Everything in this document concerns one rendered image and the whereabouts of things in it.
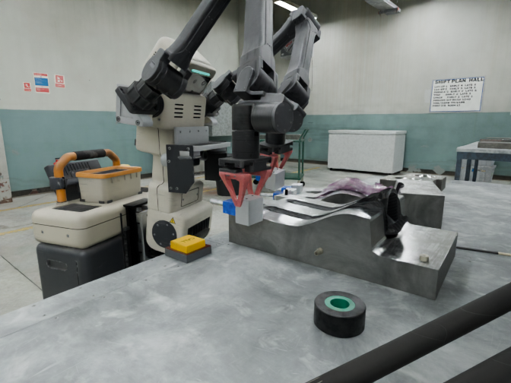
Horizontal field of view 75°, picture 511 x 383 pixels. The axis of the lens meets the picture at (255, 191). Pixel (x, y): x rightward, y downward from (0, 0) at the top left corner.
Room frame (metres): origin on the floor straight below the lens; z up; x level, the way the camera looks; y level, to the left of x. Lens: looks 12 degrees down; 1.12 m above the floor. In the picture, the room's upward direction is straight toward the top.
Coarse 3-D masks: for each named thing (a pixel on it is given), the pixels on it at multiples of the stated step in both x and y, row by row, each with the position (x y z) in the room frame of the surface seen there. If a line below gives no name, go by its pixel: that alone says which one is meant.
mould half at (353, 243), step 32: (256, 224) 0.80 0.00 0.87; (288, 224) 0.74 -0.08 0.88; (320, 224) 0.69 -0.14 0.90; (352, 224) 0.65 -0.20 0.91; (288, 256) 0.74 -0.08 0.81; (320, 256) 0.69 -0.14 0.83; (352, 256) 0.64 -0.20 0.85; (384, 256) 0.61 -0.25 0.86; (416, 256) 0.61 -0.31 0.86; (448, 256) 0.64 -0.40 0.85; (416, 288) 0.57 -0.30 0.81
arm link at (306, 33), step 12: (300, 12) 1.18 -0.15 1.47; (300, 24) 1.18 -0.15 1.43; (312, 24) 1.18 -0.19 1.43; (300, 36) 1.13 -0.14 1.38; (312, 36) 1.14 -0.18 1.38; (300, 48) 1.07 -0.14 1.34; (312, 48) 1.11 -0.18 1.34; (300, 60) 1.02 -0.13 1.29; (288, 72) 1.00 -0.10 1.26; (300, 72) 0.97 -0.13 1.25; (300, 84) 0.95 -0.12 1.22; (288, 96) 0.93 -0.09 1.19; (300, 96) 0.94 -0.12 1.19
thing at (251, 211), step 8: (216, 200) 0.74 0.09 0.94; (232, 200) 0.71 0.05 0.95; (248, 200) 0.66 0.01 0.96; (256, 200) 0.67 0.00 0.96; (224, 208) 0.70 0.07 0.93; (232, 208) 0.68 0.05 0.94; (240, 208) 0.67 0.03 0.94; (248, 208) 0.65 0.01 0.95; (256, 208) 0.67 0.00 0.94; (240, 216) 0.67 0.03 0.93; (248, 216) 0.65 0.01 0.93; (256, 216) 0.67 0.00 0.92; (248, 224) 0.65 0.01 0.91
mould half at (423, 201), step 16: (304, 192) 1.23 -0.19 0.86; (336, 192) 1.05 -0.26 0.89; (352, 192) 1.05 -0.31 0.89; (400, 192) 0.99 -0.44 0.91; (416, 192) 0.97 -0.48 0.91; (432, 192) 0.97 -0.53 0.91; (416, 208) 0.96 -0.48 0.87; (432, 208) 0.94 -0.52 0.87; (416, 224) 0.96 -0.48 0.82; (432, 224) 0.94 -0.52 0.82
